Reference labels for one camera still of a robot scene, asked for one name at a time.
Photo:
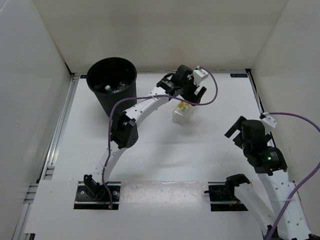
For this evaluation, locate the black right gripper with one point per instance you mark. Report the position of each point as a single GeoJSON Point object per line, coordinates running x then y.
{"type": "Point", "coordinates": [236, 125]}

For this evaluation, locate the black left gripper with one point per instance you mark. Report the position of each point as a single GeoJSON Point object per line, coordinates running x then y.
{"type": "Point", "coordinates": [187, 97]}

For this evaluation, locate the clear bottle orange fruit label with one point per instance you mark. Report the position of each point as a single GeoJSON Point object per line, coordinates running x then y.
{"type": "Point", "coordinates": [182, 112]}

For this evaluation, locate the clear bottle black label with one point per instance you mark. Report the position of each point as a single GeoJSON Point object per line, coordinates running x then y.
{"type": "Point", "coordinates": [110, 90]}

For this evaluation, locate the orange juice bottle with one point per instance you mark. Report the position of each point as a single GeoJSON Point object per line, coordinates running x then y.
{"type": "Point", "coordinates": [122, 85]}

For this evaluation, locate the crushed clear bottle blue label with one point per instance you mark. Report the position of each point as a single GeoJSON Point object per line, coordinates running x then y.
{"type": "Point", "coordinates": [99, 87]}

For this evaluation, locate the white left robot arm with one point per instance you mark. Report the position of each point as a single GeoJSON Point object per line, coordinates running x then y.
{"type": "Point", "coordinates": [123, 131]}

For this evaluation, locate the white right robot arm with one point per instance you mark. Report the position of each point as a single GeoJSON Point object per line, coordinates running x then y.
{"type": "Point", "coordinates": [285, 218]}

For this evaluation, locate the black plastic waste bin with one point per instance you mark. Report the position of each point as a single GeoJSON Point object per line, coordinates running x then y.
{"type": "Point", "coordinates": [111, 71]}

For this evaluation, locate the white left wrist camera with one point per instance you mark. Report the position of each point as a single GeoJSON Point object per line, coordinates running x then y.
{"type": "Point", "coordinates": [199, 75]}

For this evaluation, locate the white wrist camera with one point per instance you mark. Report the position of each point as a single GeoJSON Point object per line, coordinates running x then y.
{"type": "Point", "coordinates": [199, 75]}
{"type": "Point", "coordinates": [268, 122]}

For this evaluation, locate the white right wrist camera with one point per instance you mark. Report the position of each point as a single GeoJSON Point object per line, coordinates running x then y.
{"type": "Point", "coordinates": [268, 122]}

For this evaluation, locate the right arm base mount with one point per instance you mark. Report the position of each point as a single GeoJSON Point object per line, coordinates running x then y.
{"type": "Point", "coordinates": [222, 194]}

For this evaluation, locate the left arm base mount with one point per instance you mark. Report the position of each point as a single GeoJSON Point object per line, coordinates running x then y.
{"type": "Point", "coordinates": [84, 201]}

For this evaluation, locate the aluminium frame rail left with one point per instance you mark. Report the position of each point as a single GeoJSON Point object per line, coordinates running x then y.
{"type": "Point", "coordinates": [49, 161]}

